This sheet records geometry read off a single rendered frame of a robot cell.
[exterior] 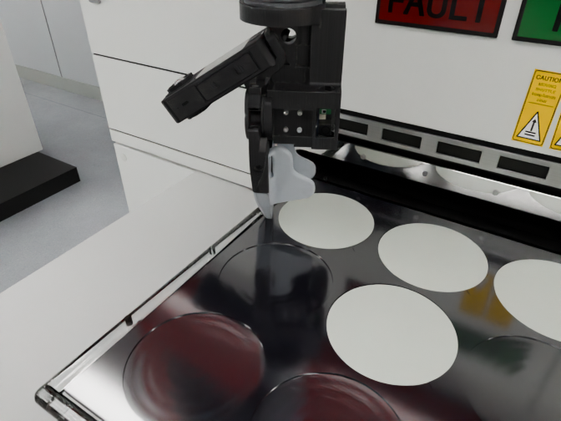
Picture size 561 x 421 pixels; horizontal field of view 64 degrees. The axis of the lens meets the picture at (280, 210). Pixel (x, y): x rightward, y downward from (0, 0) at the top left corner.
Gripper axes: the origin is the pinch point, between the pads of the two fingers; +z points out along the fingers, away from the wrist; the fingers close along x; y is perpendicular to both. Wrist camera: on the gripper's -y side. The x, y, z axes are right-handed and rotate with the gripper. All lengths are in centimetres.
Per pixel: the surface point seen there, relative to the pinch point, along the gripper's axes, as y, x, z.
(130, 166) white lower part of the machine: -28.0, 30.6, 13.4
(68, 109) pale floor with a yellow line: -164, 243, 92
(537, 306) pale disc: 24.3, -11.2, 1.2
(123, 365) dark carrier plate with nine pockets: -7.9, -19.7, 1.3
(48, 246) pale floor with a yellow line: -103, 98, 91
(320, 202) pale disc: 6.1, 3.0, 1.2
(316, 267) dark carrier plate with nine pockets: 5.9, -7.8, 1.3
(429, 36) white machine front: 15.8, 7.7, -15.7
